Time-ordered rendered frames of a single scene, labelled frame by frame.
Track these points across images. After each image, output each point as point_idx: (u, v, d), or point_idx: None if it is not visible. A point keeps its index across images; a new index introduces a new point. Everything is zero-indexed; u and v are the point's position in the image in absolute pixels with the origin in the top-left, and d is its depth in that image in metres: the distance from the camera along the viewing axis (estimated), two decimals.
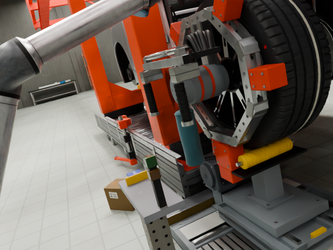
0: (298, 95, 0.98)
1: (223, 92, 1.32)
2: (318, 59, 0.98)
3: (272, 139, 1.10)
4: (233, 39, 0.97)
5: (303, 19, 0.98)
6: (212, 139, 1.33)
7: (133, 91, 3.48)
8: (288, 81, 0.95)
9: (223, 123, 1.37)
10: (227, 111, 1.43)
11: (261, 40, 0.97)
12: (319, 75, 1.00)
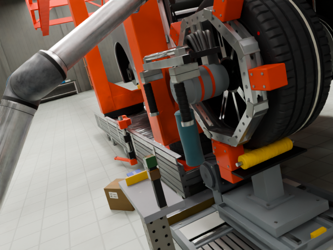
0: (298, 78, 0.96)
1: (226, 94, 1.31)
2: (314, 41, 0.97)
3: (279, 130, 1.05)
4: (233, 39, 0.97)
5: (294, 5, 1.00)
6: (212, 139, 1.33)
7: (133, 91, 3.48)
8: (285, 62, 0.93)
9: (228, 127, 1.34)
10: (232, 116, 1.40)
11: (254, 28, 0.98)
12: (317, 58, 0.98)
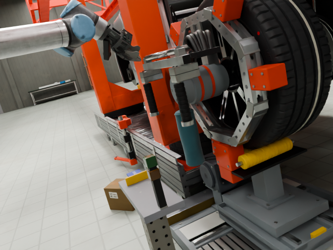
0: (298, 78, 0.96)
1: (226, 94, 1.31)
2: (314, 41, 0.97)
3: (279, 130, 1.05)
4: (233, 39, 0.97)
5: (294, 5, 1.00)
6: (212, 139, 1.33)
7: (133, 91, 3.48)
8: (285, 62, 0.93)
9: (228, 127, 1.34)
10: (232, 116, 1.40)
11: (254, 28, 0.98)
12: (317, 58, 0.98)
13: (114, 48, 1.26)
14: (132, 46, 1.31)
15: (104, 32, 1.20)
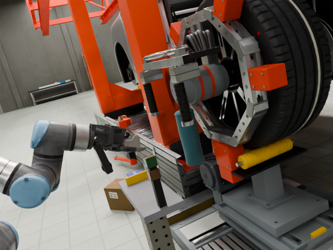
0: (298, 78, 0.96)
1: (226, 94, 1.31)
2: (314, 41, 0.97)
3: (279, 130, 1.05)
4: (233, 39, 0.97)
5: (294, 5, 1.00)
6: (212, 139, 1.33)
7: (133, 91, 3.48)
8: (285, 62, 0.93)
9: (228, 127, 1.34)
10: (232, 116, 1.40)
11: (254, 28, 0.98)
12: (317, 58, 0.98)
13: (110, 146, 0.98)
14: (127, 139, 1.05)
15: (90, 132, 0.95)
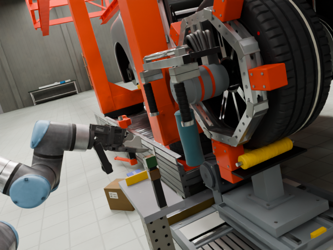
0: (298, 78, 0.96)
1: (226, 94, 1.31)
2: (314, 41, 0.97)
3: (279, 130, 1.05)
4: (233, 39, 0.97)
5: (294, 5, 1.00)
6: (212, 139, 1.33)
7: (133, 91, 3.48)
8: (285, 62, 0.93)
9: (228, 127, 1.34)
10: (232, 116, 1.40)
11: (254, 28, 0.98)
12: (317, 58, 0.98)
13: (110, 146, 0.98)
14: (125, 138, 1.06)
15: (90, 132, 0.95)
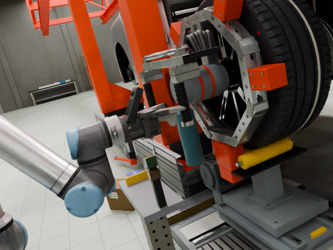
0: (298, 78, 0.96)
1: (226, 94, 1.31)
2: (314, 41, 0.97)
3: (279, 130, 1.05)
4: (233, 39, 0.97)
5: (294, 5, 1.00)
6: (212, 139, 1.33)
7: None
8: (285, 62, 0.93)
9: (228, 127, 1.34)
10: (232, 116, 1.40)
11: (254, 28, 0.98)
12: (317, 58, 0.98)
13: None
14: (165, 120, 0.92)
15: None
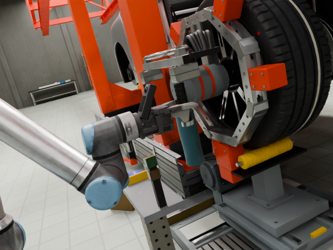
0: (298, 78, 0.96)
1: (226, 94, 1.31)
2: (314, 41, 0.97)
3: (279, 130, 1.05)
4: (233, 39, 0.97)
5: (294, 5, 1.00)
6: (212, 139, 1.33)
7: (133, 91, 3.48)
8: (285, 62, 0.93)
9: (228, 127, 1.34)
10: (232, 116, 1.40)
11: (254, 28, 0.98)
12: (317, 58, 0.98)
13: None
14: (178, 116, 0.94)
15: None
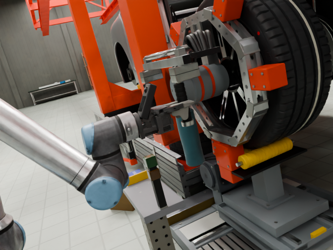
0: (298, 78, 0.96)
1: (226, 94, 1.31)
2: (314, 41, 0.97)
3: (279, 130, 1.05)
4: (233, 39, 0.97)
5: (294, 5, 1.00)
6: (212, 139, 1.33)
7: (133, 91, 3.48)
8: (285, 62, 0.93)
9: (228, 127, 1.34)
10: (232, 116, 1.40)
11: (254, 28, 0.98)
12: (317, 58, 0.98)
13: None
14: (178, 114, 0.96)
15: None
